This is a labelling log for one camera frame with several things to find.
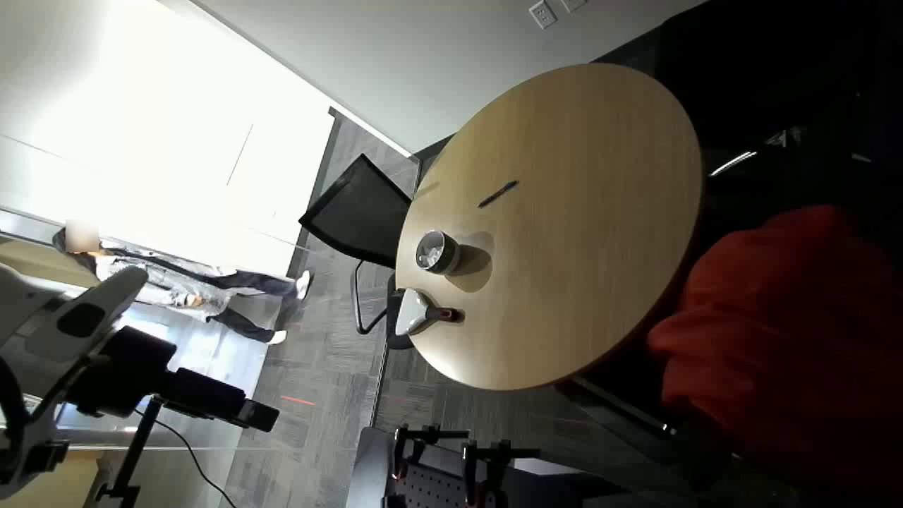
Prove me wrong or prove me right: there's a person in grey top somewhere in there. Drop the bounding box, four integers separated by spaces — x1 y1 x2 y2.
50 222 319 351

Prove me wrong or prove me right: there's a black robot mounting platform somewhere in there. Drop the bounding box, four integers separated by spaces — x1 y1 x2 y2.
343 420 590 508

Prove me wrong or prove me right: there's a red cloth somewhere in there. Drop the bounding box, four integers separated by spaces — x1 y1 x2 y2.
646 204 903 492

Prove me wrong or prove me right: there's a black stand bar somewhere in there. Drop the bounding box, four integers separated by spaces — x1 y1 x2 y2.
89 392 167 508

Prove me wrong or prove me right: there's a black mesh office chair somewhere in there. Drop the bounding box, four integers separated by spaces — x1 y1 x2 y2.
297 152 418 340

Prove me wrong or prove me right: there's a black pen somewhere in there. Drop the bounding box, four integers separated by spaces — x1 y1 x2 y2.
476 177 522 211

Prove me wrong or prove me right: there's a black chair with armrest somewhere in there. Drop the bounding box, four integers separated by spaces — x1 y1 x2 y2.
601 0 903 206

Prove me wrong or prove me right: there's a thin black cable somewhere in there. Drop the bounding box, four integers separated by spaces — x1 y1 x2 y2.
151 414 240 508

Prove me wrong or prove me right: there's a black clamp with orange handle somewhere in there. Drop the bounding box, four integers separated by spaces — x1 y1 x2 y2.
456 438 545 508
388 423 474 493

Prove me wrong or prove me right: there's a black chair holding red cloth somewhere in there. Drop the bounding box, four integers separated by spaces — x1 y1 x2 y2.
552 138 903 508

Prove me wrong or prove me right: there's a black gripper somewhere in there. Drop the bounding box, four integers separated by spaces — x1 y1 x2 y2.
67 325 281 438

